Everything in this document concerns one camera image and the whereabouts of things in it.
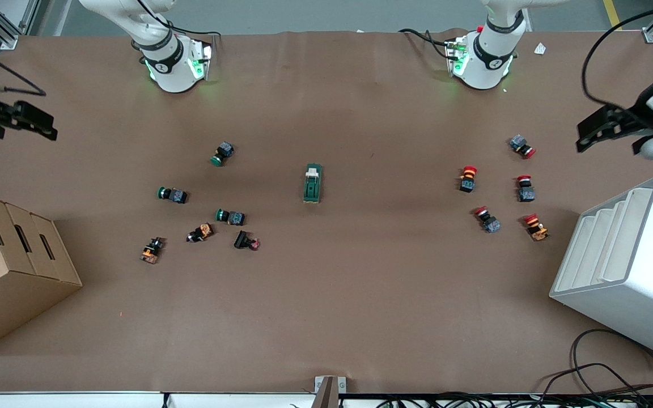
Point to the white paper scrap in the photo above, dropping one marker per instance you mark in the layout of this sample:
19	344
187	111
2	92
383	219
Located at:
540	49

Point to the brown cardboard box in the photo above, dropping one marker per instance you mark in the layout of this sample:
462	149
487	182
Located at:
9	294

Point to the metal bracket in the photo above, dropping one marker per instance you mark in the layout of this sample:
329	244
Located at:
326	394

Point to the orange black selector switch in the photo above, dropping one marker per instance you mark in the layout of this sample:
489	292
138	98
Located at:
151	253

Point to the orange black small switch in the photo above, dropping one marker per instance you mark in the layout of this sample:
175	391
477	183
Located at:
204	230

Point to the green push button switch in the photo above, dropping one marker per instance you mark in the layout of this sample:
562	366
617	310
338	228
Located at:
234	217
176	196
223	152

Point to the brown table mat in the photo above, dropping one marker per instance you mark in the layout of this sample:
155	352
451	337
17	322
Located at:
360	283

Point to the green load switch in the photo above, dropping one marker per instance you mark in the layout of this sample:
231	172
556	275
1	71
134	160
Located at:
313	184

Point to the white plastic sorting rack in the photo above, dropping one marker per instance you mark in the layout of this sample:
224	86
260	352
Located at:
632	306

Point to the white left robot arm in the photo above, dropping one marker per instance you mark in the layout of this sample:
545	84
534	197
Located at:
491	62

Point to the black switch with pink tip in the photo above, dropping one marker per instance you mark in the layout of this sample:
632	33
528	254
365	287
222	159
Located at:
242	240

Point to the red button orange body switch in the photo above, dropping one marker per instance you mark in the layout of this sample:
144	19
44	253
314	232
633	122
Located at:
537	231
467	182

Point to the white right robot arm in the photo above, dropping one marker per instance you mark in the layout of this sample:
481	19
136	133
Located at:
170	73

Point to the red push button switch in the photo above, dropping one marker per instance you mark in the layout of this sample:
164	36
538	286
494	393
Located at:
491	225
526	194
519	143

